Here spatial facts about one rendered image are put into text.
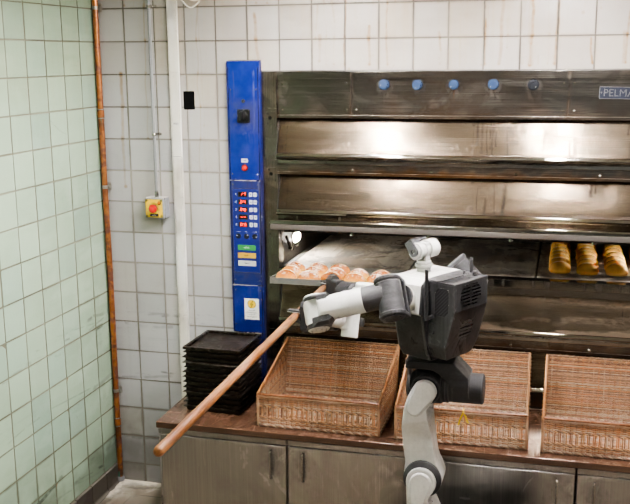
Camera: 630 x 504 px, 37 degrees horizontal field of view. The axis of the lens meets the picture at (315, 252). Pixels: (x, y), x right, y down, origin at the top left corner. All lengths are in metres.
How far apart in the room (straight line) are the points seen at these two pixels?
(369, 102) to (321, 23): 0.41
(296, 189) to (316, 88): 0.48
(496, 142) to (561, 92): 0.34
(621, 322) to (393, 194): 1.15
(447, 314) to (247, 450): 1.32
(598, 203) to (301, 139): 1.35
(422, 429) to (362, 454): 0.59
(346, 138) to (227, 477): 1.61
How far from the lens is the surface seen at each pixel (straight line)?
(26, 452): 4.37
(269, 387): 4.34
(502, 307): 4.38
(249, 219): 4.48
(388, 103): 4.31
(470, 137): 4.26
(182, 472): 4.40
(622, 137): 4.24
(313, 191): 4.41
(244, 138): 4.44
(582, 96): 4.23
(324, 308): 3.29
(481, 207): 4.27
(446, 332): 3.33
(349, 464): 4.13
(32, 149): 4.24
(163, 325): 4.81
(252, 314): 4.58
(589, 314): 4.37
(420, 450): 3.62
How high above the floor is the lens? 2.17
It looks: 12 degrees down
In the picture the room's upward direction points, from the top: 1 degrees counter-clockwise
